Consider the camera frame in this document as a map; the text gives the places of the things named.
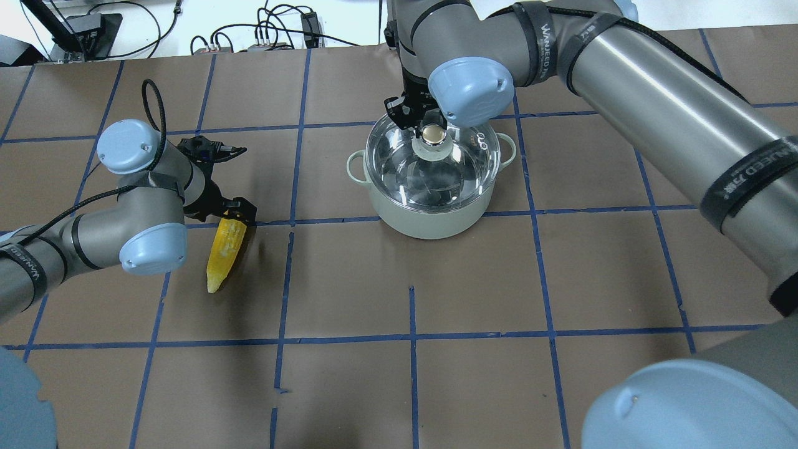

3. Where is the grey-green cooking pot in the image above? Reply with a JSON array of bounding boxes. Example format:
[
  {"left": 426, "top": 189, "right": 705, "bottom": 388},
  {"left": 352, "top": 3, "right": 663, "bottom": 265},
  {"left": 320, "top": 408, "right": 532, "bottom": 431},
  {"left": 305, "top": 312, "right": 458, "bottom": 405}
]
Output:
[{"left": 347, "top": 115, "right": 517, "bottom": 239}]

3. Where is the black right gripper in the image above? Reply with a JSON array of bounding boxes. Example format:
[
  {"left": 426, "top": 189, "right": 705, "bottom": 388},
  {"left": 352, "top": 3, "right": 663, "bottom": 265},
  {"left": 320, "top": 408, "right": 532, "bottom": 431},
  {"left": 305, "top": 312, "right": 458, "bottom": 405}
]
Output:
[{"left": 383, "top": 66, "right": 448, "bottom": 138}]

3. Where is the yellow corn cob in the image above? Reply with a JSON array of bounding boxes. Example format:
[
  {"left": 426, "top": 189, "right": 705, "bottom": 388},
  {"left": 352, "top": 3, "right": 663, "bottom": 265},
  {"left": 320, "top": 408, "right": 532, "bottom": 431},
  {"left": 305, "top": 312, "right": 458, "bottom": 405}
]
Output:
[{"left": 206, "top": 218, "right": 248, "bottom": 294}]

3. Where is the black monitor stand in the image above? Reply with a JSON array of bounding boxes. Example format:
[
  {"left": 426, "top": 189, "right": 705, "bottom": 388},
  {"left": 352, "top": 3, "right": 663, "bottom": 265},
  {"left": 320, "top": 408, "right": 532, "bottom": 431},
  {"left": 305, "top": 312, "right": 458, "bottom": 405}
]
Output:
[{"left": 20, "top": 1, "right": 123, "bottom": 63}]

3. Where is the black power adapter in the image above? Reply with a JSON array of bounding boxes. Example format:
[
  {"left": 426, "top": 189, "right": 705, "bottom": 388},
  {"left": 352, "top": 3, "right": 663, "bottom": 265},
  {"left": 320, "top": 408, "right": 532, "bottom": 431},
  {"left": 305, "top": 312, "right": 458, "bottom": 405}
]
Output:
[{"left": 301, "top": 12, "right": 322, "bottom": 49}]

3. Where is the glass pot lid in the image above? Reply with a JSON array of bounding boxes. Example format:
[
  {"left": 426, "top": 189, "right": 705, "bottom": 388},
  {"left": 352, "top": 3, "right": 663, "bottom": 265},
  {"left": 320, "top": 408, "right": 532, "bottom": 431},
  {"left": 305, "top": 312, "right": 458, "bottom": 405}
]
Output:
[{"left": 363, "top": 115, "right": 510, "bottom": 213}]

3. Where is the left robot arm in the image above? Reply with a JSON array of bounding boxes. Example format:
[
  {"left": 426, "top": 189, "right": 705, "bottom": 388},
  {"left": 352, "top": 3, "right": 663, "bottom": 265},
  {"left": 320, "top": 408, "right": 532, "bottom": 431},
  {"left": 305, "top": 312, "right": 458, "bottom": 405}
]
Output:
[{"left": 1, "top": 119, "right": 257, "bottom": 322}]

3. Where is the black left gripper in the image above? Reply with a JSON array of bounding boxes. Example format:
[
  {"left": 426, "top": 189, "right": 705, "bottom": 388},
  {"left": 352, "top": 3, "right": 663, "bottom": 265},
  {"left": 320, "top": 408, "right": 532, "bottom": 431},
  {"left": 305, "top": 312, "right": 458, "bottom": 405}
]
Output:
[{"left": 183, "top": 175, "right": 257, "bottom": 226}]

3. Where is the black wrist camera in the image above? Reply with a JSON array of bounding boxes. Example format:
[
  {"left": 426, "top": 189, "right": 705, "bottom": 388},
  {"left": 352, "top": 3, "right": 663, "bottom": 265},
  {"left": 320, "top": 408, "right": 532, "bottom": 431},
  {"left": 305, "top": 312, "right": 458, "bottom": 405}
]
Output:
[{"left": 176, "top": 135, "right": 248, "bottom": 165}]

